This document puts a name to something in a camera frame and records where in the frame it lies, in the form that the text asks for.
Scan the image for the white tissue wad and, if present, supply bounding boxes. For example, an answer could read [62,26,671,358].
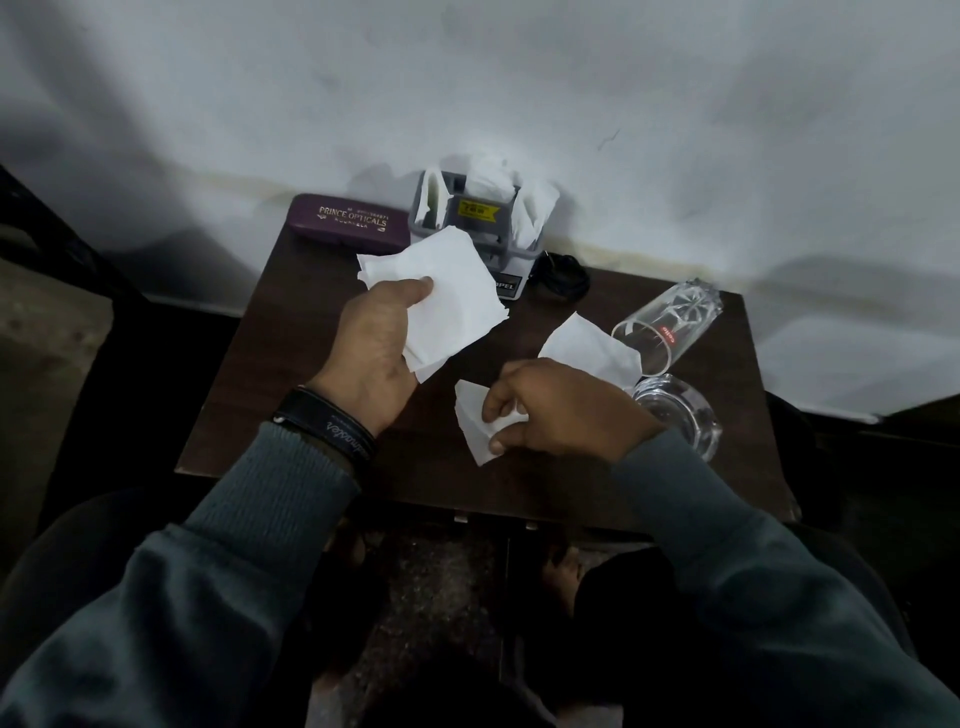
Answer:
[513,176,562,249]

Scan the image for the black bed frame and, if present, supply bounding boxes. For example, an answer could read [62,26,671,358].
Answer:
[0,164,148,301]

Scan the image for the black cable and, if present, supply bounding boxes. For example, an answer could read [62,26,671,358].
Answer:
[532,251,592,303]

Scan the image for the person's right hand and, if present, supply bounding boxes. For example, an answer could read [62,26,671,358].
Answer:
[481,358,667,465]

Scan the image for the person's left hand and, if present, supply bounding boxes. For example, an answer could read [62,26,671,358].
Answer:
[307,275,436,439]

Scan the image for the dark wooden cabinet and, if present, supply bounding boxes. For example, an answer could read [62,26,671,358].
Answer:
[881,393,960,436]

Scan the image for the khaki blanket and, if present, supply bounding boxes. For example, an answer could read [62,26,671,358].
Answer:
[0,258,114,571]

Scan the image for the clear drinking glass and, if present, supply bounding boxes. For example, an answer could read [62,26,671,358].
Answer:
[611,278,724,376]

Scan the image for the person's left forearm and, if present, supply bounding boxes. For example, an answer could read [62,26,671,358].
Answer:
[0,421,361,728]

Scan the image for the grey plastic organizer box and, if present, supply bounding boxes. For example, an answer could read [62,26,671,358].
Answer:
[408,170,545,303]

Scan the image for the person's right forearm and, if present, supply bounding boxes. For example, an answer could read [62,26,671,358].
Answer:
[611,427,960,728]

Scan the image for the maroon spectacle case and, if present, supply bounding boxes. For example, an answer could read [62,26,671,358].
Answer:
[288,193,412,255]

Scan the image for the clear glass ashtray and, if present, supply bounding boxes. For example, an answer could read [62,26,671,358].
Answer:
[633,373,724,463]

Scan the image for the black wristwatch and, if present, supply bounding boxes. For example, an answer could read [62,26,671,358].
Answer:
[271,386,379,478]

